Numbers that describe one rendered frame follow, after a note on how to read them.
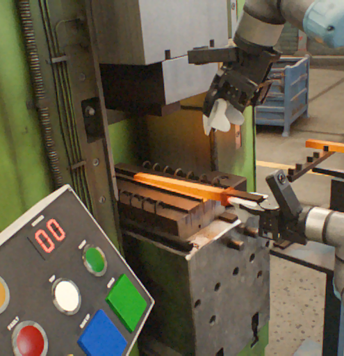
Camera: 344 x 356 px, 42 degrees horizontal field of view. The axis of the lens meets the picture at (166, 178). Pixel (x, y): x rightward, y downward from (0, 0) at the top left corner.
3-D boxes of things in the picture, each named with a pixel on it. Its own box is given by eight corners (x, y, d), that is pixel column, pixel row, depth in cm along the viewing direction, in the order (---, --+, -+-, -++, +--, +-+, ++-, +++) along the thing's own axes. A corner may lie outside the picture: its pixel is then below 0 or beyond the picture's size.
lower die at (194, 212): (224, 212, 127) (224, 185, 123) (178, 243, 113) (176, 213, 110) (124, 183, 154) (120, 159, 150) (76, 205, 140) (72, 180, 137)
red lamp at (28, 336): (54, 350, 61) (48, 324, 59) (24, 371, 58) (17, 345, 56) (42, 340, 63) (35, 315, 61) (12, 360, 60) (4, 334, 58)
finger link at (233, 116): (230, 144, 90) (244, 107, 84) (208, 128, 93) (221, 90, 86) (239, 138, 92) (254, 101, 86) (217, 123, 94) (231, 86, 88)
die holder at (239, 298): (270, 319, 149) (270, 198, 132) (200, 394, 124) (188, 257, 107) (149, 266, 185) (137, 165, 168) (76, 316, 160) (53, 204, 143)
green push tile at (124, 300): (148, 303, 82) (125, 272, 81) (134, 332, 76) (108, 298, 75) (140, 306, 83) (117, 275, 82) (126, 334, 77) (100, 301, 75)
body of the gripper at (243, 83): (240, 117, 80) (266, 56, 73) (204, 92, 84) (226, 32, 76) (262, 106, 86) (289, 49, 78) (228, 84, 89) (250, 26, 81)
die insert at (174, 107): (181, 110, 119) (178, 87, 117) (162, 117, 114) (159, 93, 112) (106, 101, 139) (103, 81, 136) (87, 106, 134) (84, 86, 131)
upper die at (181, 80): (219, 87, 113) (217, 48, 110) (166, 105, 100) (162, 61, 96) (109, 78, 140) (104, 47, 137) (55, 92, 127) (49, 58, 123)
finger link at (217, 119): (216, 151, 87) (234, 110, 81) (193, 134, 89) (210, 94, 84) (224, 147, 89) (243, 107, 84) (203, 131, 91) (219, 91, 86)
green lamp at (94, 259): (112, 267, 78) (109, 245, 77) (92, 280, 75) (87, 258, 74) (101, 261, 80) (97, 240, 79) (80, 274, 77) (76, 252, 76)
